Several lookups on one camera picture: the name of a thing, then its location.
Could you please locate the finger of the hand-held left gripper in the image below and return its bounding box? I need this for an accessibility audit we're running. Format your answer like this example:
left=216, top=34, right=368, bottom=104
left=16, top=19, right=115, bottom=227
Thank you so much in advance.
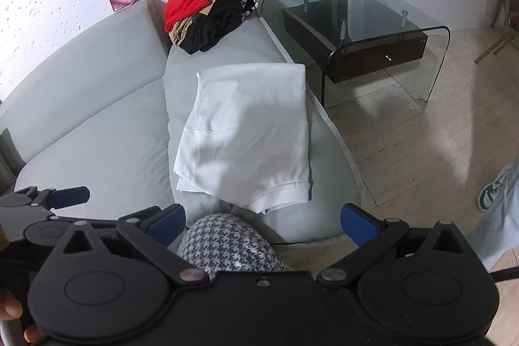
left=0, top=186, right=91, bottom=212

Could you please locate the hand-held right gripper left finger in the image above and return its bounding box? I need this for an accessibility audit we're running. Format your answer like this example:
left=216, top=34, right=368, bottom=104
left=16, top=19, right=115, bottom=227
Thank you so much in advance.
left=52, top=203, right=211, bottom=285

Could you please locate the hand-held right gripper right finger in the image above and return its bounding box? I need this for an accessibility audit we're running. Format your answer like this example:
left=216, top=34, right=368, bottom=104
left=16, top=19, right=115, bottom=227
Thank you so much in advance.
left=318, top=202, right=472, bottom=285

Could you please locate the person's left hand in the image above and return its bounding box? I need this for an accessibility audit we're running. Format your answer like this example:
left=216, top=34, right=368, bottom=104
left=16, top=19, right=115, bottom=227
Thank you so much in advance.
left=0, top=295, right=44, bottom=345

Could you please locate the person's houndstooth trouser leg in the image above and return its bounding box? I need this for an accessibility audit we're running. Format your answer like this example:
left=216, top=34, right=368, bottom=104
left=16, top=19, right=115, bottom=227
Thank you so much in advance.
left=176, top=213, right=295, bottom=279

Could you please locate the beige cloth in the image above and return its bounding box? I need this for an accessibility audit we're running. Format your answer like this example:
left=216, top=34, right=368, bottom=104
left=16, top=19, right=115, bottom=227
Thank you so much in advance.
left=0, top=127, right=24, bottom=195

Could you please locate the grey sofa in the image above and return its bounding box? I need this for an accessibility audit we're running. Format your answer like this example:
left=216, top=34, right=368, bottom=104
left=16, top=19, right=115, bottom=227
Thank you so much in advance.
left=0, top=0, right=361, bottom=245

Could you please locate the green white sneaker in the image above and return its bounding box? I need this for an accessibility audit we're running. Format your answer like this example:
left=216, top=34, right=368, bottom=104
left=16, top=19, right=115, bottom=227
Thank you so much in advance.
left=478, top=163, right=517, bottom=212

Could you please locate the light grey cloth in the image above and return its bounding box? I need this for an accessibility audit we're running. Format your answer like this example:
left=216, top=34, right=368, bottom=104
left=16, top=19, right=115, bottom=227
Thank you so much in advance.
left=470, top=155, right=519, bottom=268

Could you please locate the dark wooden drawer unit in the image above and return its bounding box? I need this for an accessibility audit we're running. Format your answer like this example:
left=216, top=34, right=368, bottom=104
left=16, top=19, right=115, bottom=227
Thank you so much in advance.
left=282, top=3, right=429, bottom=84

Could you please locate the black folded garment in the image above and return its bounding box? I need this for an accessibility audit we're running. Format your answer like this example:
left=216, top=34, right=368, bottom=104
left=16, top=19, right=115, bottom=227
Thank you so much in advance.
left=178, top=0, right=246, bottom=55

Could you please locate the curved glass side table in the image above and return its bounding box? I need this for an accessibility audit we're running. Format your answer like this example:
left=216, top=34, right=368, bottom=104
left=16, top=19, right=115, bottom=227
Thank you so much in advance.
left=259, top=0, right=452, bottom=112

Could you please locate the black white patterned garment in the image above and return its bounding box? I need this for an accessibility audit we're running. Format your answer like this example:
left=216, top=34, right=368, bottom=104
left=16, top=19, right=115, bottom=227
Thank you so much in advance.
left=237, top=0, right=260, bottom=22

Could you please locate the black strap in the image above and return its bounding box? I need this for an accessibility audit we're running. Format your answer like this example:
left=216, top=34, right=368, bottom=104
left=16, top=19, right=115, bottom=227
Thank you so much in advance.
left=489, top=267, right=519, bottom=284

